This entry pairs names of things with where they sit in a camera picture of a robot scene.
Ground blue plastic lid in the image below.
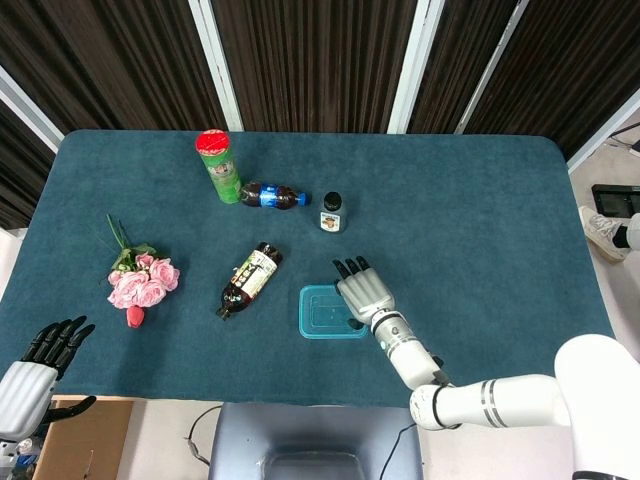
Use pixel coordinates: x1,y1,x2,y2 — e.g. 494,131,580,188
298,284,370,340

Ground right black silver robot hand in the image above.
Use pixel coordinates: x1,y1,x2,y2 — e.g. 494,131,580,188
332,255,396,331

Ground brown cardboard sheet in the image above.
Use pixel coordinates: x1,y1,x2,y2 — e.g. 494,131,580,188
30,398,135,480

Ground teal table cloth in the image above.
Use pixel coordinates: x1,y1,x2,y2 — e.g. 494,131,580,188
0,129,619,409

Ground dark brown partition screen panel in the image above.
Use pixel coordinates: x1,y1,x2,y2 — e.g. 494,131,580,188
212,0,417,134
0,99,59,231
407,0,524,135
464,0,640,161
0,0,229,135

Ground black flat device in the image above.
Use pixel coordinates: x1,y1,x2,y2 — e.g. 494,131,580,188
591,183,640,217

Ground grey mushroom sauce bottle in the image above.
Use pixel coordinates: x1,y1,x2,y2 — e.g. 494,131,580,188
319,191,347,233

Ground green chips can red lid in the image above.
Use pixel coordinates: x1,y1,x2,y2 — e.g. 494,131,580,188
194,129,243,205

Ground grey robot torso base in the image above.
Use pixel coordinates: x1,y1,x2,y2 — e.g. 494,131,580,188
208,402,425,480

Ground cola bottle blue label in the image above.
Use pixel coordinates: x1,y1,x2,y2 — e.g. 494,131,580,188
239,181,311,212

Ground black floor cable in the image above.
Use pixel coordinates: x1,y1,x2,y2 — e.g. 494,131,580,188
184,404,221,466

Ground white sneaker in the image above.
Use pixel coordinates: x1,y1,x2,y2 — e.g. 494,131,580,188
578,205,629,262

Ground pink rose bouquet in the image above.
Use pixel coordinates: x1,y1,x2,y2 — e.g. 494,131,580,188
97,213,181,311

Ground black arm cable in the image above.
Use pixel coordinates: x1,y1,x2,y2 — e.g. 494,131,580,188
382,422,419,480

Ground person's leg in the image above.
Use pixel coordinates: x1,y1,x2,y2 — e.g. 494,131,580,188
612,212,640,250

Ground dark tea bottle white label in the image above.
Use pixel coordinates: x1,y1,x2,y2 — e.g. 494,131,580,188
215,241,284,320

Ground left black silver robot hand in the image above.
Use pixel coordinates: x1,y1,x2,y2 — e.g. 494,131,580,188
0,315,97,441

